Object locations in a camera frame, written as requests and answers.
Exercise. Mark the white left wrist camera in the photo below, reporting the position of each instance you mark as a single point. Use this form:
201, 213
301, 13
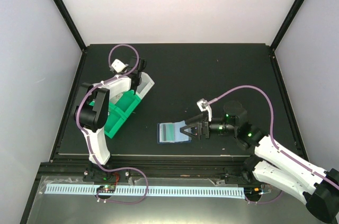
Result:
117, 66

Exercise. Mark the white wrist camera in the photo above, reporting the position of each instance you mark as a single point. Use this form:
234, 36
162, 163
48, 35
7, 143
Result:
117, 66
205, 107

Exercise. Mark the black frame post right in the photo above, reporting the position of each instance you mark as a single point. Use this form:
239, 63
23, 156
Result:
294, 9

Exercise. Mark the white slotted cable duct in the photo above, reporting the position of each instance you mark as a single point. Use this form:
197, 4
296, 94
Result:
159, 191

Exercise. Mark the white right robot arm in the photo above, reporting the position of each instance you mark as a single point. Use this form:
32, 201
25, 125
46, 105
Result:
270, 162

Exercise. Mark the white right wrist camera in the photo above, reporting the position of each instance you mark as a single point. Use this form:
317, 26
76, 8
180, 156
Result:
205, 107

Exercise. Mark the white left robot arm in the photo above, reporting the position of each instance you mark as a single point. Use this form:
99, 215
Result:
101, 109

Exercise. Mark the white storage bin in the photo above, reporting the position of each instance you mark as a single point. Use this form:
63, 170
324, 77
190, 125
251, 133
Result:
146, 84

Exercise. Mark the black frame post left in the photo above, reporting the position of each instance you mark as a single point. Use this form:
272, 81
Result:
70, 23

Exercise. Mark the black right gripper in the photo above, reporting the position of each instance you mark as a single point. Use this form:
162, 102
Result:
182, 130

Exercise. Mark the black frame post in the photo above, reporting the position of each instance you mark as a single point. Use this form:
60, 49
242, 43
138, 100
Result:
294, 9
70, 23

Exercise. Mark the navy blue card holder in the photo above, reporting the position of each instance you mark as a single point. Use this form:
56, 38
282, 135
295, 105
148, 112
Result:
179, 137

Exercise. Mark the green end storage bin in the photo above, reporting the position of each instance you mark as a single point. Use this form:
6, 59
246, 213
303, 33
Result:
116, 118

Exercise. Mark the green middle storage bin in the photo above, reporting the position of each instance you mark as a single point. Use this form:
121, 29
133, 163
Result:
125, 103

